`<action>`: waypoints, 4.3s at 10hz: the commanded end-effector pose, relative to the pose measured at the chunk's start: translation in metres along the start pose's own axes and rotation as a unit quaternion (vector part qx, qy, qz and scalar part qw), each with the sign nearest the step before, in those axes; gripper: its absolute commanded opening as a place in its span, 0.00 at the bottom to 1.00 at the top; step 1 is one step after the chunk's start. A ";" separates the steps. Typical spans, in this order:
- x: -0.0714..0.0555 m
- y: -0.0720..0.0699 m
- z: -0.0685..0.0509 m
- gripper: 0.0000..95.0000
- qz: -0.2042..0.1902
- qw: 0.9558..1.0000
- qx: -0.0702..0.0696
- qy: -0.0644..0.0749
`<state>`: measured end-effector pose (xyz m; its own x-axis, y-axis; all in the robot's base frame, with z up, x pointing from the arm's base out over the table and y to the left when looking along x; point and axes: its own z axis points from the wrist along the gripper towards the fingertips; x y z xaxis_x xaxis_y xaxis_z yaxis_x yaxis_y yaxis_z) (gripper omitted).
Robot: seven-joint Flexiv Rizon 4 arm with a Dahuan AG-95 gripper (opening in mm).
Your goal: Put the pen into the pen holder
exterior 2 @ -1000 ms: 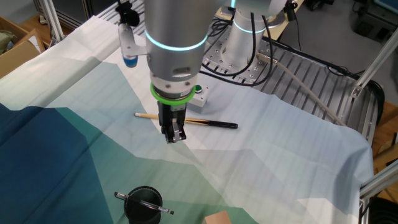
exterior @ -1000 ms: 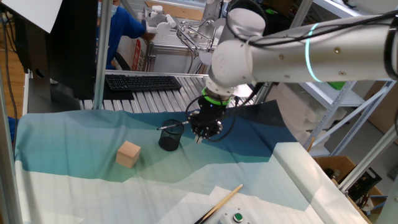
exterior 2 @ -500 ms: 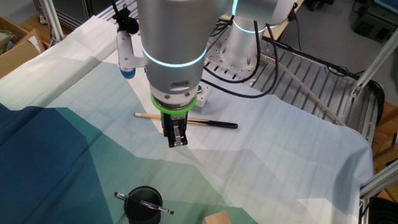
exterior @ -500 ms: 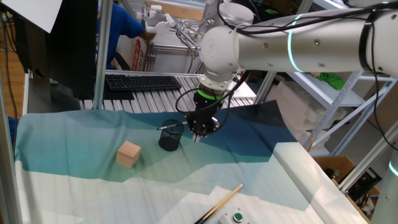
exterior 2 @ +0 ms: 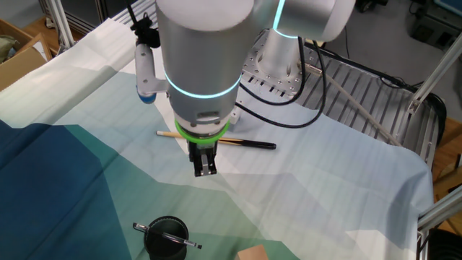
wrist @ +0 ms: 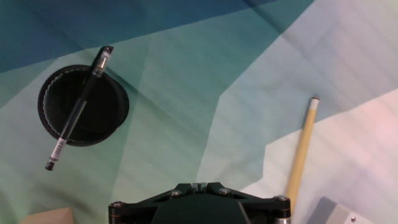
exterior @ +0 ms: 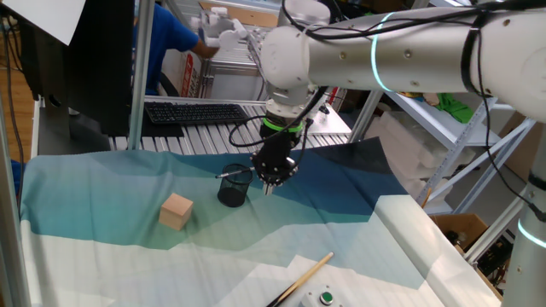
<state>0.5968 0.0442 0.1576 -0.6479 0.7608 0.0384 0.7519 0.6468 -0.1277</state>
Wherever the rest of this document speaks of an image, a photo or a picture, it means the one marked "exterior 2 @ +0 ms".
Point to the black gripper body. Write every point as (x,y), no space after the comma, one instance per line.
(202,148)

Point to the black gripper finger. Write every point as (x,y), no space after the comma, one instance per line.
(205,166)

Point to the black silver pen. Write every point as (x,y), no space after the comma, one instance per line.
(169,237)

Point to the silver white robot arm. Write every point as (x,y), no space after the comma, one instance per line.
(198,54)

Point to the black mesh pen holder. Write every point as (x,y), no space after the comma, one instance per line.
(162,251)

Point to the wooden black cue stick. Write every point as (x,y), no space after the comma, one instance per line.
(252,144)

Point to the light wooden cube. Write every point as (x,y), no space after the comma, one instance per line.
(252,253)

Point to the blue green white tablecloth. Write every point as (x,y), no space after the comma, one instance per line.
(307,202)

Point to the brown cardboard box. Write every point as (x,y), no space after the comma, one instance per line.
(21,65)

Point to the olive green bag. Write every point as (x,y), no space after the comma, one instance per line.
(5,47)

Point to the black equipment case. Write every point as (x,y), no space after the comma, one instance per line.
(436,29)

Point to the silver bracket wrist camera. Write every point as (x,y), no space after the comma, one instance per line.
(144,68)

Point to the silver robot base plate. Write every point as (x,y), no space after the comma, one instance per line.
(285,85)

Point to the aluminium frame post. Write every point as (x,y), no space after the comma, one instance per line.
(433,78)
(440,211)
(61,25)

